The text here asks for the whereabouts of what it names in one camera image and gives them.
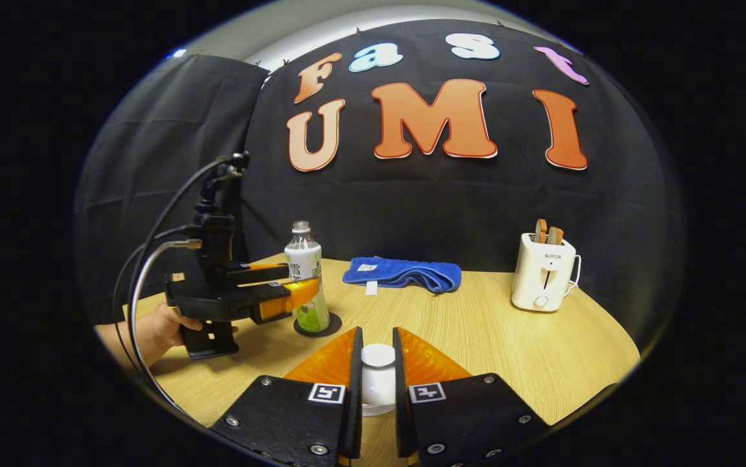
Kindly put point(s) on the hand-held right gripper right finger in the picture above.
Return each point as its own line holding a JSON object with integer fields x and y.
{"x": 402, "y": 402}

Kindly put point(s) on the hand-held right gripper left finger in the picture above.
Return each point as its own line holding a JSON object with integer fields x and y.
{"x": 353, "y": 402}

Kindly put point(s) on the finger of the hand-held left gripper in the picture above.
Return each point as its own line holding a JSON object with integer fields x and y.
{"x": 269, "y": 308}
{"x": 256, "y": 275}

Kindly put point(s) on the white teacup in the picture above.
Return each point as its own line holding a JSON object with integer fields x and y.
{"x": 378, "y": 389}

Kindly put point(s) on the clear water bottle green label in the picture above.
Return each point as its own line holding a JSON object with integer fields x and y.
{"x": 301, "y": 259}

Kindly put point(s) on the dark round coaster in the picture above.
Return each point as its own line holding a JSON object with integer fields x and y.
{"x": 334, "y": 324}

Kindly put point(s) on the blue towel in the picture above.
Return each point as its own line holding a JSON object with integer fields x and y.
{"x": 412, "y": 272}

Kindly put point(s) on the black backdrop cloth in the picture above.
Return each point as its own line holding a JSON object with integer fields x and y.
{"x": 412, "y": 207}

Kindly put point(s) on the white toaster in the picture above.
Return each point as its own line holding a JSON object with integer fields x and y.
{"x": 538, "y": 279}

